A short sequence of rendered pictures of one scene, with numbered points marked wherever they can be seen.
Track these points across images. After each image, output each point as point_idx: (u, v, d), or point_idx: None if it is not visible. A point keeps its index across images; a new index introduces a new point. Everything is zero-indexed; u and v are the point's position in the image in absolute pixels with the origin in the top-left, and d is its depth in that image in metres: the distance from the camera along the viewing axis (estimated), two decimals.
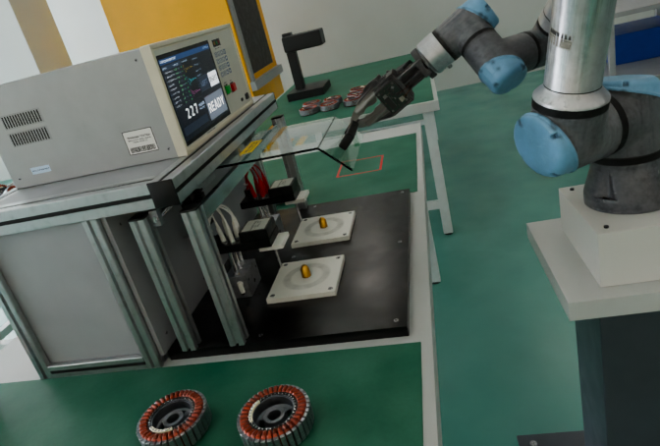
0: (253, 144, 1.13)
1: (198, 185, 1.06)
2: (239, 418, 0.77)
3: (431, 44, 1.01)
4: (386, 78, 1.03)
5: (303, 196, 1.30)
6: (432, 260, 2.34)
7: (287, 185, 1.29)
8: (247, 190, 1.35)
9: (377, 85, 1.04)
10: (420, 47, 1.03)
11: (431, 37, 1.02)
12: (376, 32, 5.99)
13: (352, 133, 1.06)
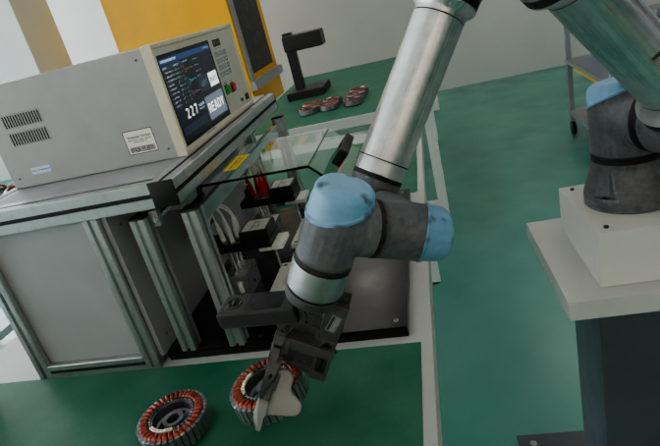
0: (239, 160, 1.04)
1: (178, 205, 0.97)
2: (232, 391, 0.75)
3: (340, 286, 0.63)
4: (331, 361, 0.67)
5: (303, 196, 1.30)
6: (432, 260, 2.34)
7: (287, 185, 1.29)
8: (247, 190, 1.35)
9: (326, 373, 0.68)
10: (328, 301, 0.64)
11: (334, 283, 0.62)
12: (376, 32, 5.99)
13: (346, 147, 0.97)
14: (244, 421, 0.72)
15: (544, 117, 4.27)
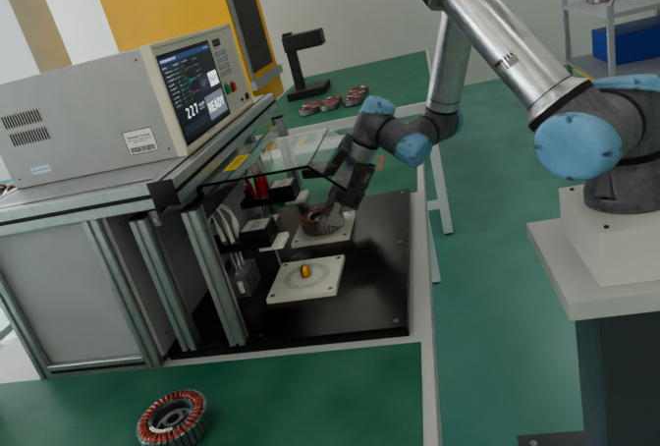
0: (239, 160, 1.04)
1: (178, 205, 0.97)
2: (302, 220, 1.34)
3: (372, 154, 1.23)
4: (362, 196, 1.26)
5: (303, 196, 1.30)
6: (432, 260, 2.34)
7: (287, 185, 1.29)
8: (247, 190, 1.35)
9: (359, 204, 1.27)
10: (365, 161, 1.23)
11: (370, 151, 1.21)
12: (376, 32, 5.99)
13: (346, 147, 0.97)
14: (309, 233, 1.30)
15: None
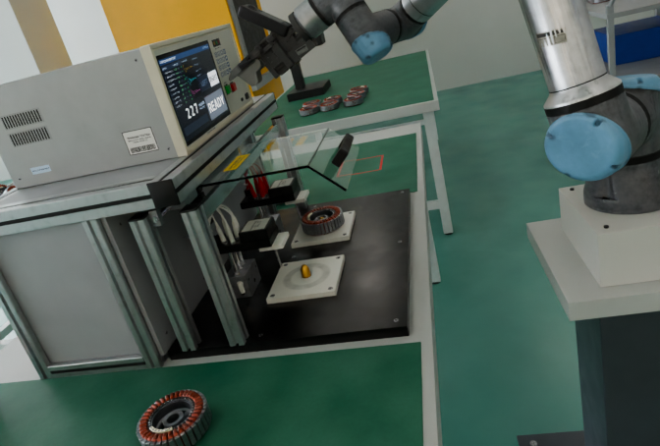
0: (239, 160, 1.04)
1: (178, 205, 0.97)
2: (302, 220, 1.34)
3: (321, 28, 1.09)
4: (289, 68, 1.12)
5: (303, 196, 1.30)
6: (432, 260, 2.34)
7: (287, 185, 1.29)
8: (247, 190, 1.35)
9: (281, 75, 1.13)
10: (310, 31, 1.09)
11: (320, 23, 1.08)
12: None
13: (346, 147, 0.97)
14: (309, 233, 1.30)
15: (544, 117, 4.27)
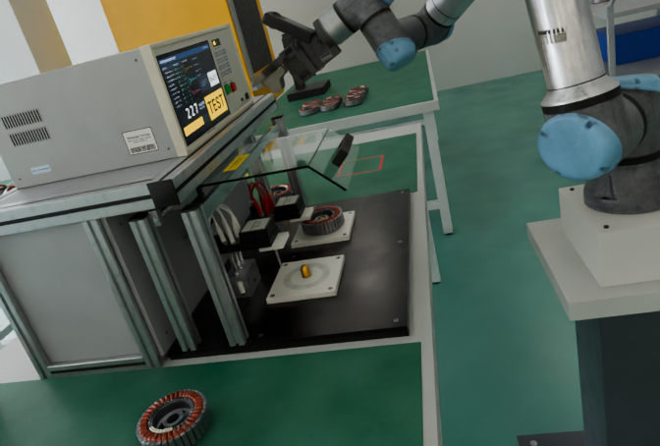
0: (239, 160, 1.04)
1: (178, 205, 0.97)
2: (302, 220, 1.34)
3: (346, 35, 1.09)
4: (312, 75, 1.12)
5: (308, 214, 1.32)
6: (432, 260, 2.34)
7: (292, 202, 1.30)
8: (252, 206, 1.36)
9: (304, 81, 1.13)
10: (336, 38, 1.09)
11: (346, 30, 1.08)
12: None
13: (346, 147, 0.97)
14: (309, 233, 1.30)
15: (544, 117, 4.27)
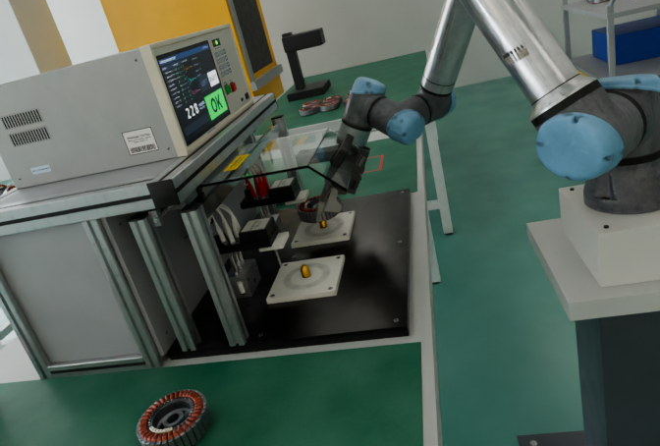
0: (239, 160, 1.04)
1: (178, 205, 0.97)
2: (299, 208, 1.32)
3: (365, 137, 1.21)
4: (359, 181, 1.24)
5: (303, 196, 1.30)
6: (432, 260, 2.34)
7: (287, 185, 1.29)
8: (247, 190, 1.35)
9: (356, 189, 1.25)
10: (359, 143, 1.21)
11: (362, 133, 1.20)
12: (376, 32, 5.99)
13: (346, 147, 0.97)
14: (306, 221, 1.29)
15: None
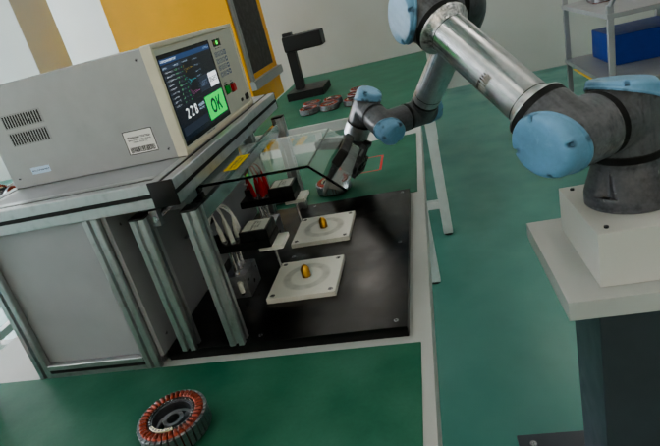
0: (239, 160, 1.04)
1: (178, 205, 0.97)
2: (317, 182, 1.68)
3: (363, 134, 1.51)
4: (357, 168, 1.55)
5: (303, 196, 1.30)
6: (432, 260, 2.34)
7: (287, 185, 1.29)
8: (247, 190, 1.35)
9: (356, 174, 1.57)
10: (358, 139, 1.51)
11: (360, 131, 1.50)
12: (376, 32, 5.99)
13: (346, 147, 0.97)
14: (319, 194, 1.64)
15: None
